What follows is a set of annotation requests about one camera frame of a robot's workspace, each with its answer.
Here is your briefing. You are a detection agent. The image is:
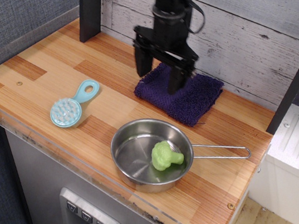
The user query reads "dark blue cloth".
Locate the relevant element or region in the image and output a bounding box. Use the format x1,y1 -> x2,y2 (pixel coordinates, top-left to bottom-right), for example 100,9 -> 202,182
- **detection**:
134,63 -> 224,127

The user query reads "green toy broccoli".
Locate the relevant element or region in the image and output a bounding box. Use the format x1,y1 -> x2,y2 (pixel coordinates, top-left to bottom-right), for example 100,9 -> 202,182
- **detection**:
151,140 -> 184,171

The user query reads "dark left upright post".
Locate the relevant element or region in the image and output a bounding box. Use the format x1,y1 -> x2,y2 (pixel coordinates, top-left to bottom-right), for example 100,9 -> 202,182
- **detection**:
79,0 -> 101,42

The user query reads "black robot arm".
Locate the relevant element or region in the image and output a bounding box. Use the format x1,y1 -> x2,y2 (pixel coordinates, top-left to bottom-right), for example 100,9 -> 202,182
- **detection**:
134,0 -> 205,94

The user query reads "light blue scrub brush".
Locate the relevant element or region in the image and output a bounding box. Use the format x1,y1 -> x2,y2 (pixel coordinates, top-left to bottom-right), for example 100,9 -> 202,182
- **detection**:
50,79 -> 100,128

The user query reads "white ribbed appliance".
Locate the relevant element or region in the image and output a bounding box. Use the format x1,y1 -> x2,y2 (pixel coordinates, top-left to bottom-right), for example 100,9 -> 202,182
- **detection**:
249,105 -> 299,224

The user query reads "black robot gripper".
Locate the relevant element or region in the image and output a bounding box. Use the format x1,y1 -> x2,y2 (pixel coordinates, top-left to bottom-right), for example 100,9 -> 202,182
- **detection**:
134,18 -> 198,95

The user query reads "grey cabinet with dispenser panel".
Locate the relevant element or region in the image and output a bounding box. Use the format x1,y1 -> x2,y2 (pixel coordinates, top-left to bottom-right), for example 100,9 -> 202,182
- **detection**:
6,132 -> 153,224

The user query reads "stainless steel pan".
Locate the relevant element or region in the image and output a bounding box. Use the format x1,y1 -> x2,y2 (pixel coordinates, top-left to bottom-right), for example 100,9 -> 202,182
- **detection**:
104,113 -> 255,208

